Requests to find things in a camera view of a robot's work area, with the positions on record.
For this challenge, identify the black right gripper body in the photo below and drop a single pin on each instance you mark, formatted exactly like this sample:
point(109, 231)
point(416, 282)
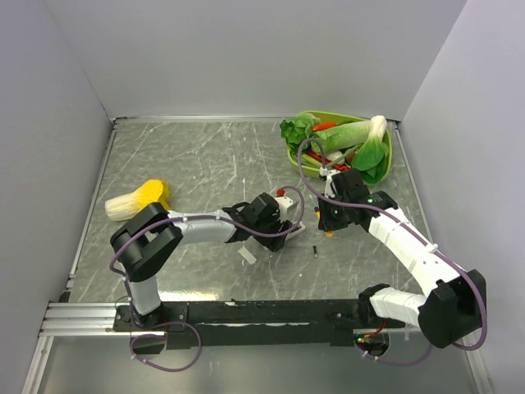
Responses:
point(335, 217)

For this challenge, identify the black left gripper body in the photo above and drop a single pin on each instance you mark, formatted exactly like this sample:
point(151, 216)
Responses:
point(272, 225)

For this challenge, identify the yellow handled screwdriver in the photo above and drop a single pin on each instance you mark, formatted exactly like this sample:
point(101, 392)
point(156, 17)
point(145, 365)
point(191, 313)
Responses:
point(328, 234)

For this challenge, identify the white battery cover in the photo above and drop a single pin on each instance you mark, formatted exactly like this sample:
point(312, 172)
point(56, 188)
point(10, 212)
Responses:
point(246, 255)

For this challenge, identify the white remote control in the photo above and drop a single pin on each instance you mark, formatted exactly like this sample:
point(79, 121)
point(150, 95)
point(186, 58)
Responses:
point(295, 234)

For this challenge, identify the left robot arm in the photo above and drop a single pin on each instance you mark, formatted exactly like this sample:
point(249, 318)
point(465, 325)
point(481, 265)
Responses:
point(144, 243)

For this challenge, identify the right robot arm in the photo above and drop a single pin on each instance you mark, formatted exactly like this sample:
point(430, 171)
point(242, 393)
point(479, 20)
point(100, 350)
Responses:
point(452, 303)

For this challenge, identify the white radish toy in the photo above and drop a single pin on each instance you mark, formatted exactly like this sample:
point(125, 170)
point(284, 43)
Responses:
point(335, 156)

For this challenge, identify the green scallion toy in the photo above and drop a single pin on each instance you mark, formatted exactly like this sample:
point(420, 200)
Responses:
point(348, 154)

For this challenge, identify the red chili pepper toy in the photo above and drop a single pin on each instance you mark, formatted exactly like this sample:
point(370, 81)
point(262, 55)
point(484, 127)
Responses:
point(314, 161)

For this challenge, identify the bok choy toy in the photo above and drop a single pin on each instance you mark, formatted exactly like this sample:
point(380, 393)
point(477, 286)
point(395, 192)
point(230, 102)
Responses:
point(371, 160)

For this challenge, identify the green napa cabbage toy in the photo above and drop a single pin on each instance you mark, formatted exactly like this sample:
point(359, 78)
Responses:
point(342, 136)

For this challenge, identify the orange carrot toy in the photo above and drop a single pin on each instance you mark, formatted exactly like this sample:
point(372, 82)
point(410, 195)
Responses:
point(324, 126)

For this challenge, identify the green lettuce toy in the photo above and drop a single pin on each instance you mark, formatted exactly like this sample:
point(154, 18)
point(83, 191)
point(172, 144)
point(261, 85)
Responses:
point(295, 130)

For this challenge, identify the green plastic basket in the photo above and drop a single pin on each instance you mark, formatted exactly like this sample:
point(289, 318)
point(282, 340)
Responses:
point(310, 143)

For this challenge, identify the yellow napa cabbage toy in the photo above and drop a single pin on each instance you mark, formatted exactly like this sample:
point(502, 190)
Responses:
point(124, 207)

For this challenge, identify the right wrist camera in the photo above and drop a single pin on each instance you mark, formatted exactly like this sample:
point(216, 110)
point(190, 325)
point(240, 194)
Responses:
point(326, 174)

